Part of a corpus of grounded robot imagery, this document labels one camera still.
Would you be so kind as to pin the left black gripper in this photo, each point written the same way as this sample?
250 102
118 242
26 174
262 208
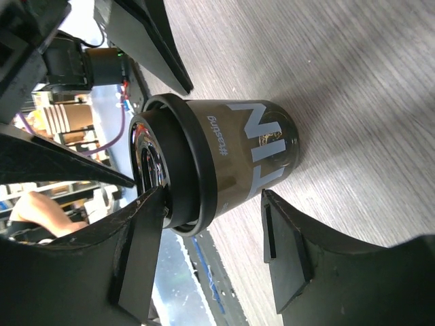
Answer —
27 28

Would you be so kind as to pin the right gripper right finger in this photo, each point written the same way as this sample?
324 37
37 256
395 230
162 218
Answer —
321 276

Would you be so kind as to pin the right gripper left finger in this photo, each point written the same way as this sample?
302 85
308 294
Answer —
102 274

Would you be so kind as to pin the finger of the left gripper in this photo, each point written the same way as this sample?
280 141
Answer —
141 29
29 158

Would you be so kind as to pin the black cup lid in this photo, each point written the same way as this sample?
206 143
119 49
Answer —
169 149

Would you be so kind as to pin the dark coffee cup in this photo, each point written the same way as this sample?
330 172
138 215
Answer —
254 145

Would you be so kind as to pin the person's bare forearm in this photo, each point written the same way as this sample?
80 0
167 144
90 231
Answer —
34 207

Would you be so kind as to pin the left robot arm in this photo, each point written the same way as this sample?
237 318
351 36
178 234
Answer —
75 68

